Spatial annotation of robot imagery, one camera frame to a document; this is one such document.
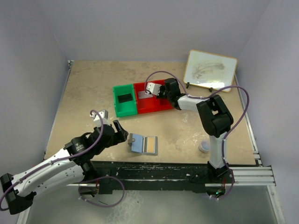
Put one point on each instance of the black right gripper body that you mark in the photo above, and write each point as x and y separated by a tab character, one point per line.
163	94

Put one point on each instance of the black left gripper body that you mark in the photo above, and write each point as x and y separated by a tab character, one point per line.
115	139

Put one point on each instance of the grey leather card holder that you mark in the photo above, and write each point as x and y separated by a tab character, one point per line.
130	141

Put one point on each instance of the green bin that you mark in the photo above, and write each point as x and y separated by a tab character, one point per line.
127	108

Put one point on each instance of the red bin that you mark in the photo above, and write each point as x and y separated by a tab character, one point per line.
147	105
162	103

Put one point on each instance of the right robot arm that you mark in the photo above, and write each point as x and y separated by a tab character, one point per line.
215	117

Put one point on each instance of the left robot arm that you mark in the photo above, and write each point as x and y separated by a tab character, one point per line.
71	164

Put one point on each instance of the blue credit card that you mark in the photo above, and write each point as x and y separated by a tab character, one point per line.
137	144

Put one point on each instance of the silver card in bin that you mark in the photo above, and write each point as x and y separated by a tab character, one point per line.
143	95

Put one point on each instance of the black card in bin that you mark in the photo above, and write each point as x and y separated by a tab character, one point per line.
125	98

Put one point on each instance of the black whiteboard stand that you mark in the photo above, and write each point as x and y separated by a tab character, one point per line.
187	85

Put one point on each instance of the yellow framed whiteboard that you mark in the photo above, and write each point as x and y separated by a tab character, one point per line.
209	70

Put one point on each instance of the small clear cup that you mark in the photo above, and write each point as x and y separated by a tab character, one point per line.
204	146

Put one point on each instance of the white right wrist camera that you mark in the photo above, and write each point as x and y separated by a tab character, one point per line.
152	88

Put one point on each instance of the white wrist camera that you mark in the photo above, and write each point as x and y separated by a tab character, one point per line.
100	118
152	88

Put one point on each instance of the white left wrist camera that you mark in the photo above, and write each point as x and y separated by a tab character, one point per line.
100	118

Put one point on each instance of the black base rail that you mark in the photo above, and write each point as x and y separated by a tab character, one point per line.
155	176

